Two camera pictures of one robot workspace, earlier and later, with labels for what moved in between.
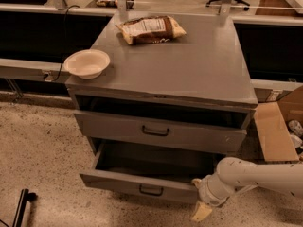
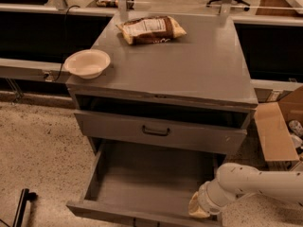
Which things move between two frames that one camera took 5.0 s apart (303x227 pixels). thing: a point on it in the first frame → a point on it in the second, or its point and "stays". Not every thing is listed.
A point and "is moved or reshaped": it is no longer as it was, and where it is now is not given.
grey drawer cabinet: [190, 96] stays
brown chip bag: [151, 29] stays
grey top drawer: [163, 125] stays
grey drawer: [160, 171] is moved or reshaped
